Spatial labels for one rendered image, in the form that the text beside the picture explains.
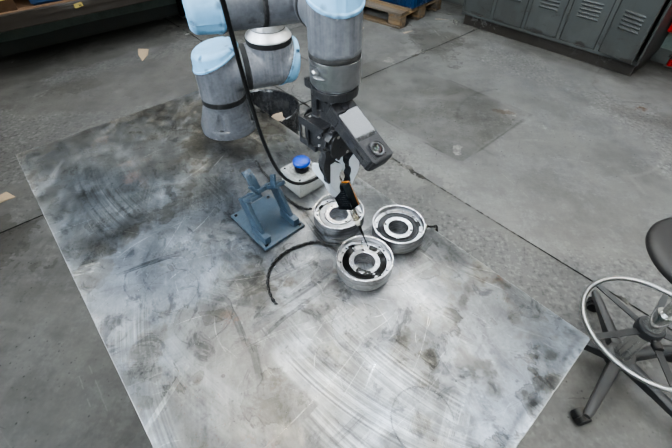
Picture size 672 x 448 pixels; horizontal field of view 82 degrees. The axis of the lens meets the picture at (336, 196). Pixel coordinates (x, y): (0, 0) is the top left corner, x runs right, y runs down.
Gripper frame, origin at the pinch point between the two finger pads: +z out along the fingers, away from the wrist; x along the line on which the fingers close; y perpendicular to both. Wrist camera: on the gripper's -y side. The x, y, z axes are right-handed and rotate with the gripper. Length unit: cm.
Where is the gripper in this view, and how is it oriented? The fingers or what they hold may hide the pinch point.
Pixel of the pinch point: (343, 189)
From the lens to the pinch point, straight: 70.5
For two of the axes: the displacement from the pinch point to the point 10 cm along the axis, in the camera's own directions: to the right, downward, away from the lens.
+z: 0.0, 7.3, 6.9
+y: -6.8, -5.0, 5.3
